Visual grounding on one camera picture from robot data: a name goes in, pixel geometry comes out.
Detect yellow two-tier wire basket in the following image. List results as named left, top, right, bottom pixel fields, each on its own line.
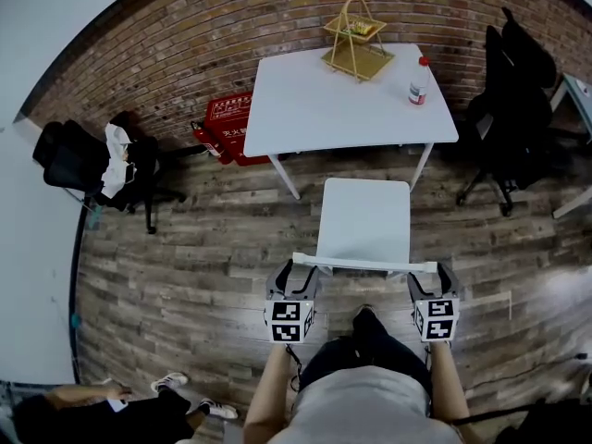
left=321, top=0, right=397, bottom=84

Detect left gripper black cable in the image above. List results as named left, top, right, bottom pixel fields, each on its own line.
left=284, top=343, right=304, bottom=393

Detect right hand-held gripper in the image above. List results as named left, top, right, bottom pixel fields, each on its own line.
left=407, top=262, right=462, bottom=343

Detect person's right forearm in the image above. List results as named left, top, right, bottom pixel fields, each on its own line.
left=429, top=339, right=477, bottom=438

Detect grey table with white legs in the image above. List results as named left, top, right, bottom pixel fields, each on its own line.
left=549, top=72, right=592, bottom=220

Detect person's dark trousers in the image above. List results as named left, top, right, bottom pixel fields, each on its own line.
left=298, top=305, right=434, bottom=395

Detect white chair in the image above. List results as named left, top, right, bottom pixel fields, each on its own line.
left=292, top=177, right=438, bottom=277

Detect white garment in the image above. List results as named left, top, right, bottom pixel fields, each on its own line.
left=100, top=121, right=138, bottom=201

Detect black shoulder strap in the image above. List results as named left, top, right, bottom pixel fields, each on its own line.
left=450, top=398, right=592, bottom=444

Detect red fire extinguisher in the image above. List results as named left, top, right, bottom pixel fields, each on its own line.
left=190, top=120, right=232, bottom=165

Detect black high-back office chair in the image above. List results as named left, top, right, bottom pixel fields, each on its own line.
left=455, top=6, right=559, bottom=217

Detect person's grey shirt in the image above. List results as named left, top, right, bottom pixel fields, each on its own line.
left=272, top=365, right=463, bottom=444

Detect clear bottle with red cap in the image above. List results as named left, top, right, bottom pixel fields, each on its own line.
left=407, top=55, right=431, bottom=106

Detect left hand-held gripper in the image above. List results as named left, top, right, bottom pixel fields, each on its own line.
left=264, top=259, right=323, bottom=344

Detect person's left forearm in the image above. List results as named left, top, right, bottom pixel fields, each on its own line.
left=242, top=339, right=297, bottom=441

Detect black power cable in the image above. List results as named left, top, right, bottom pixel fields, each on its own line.
left=462, top=351, right=589, bottom=388

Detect red fire equipment box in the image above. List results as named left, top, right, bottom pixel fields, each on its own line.
left=204, top=91, right=274, bottom=166

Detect black mesh office chair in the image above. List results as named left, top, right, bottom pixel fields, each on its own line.
left=31, top=111, right=187, bottom=235

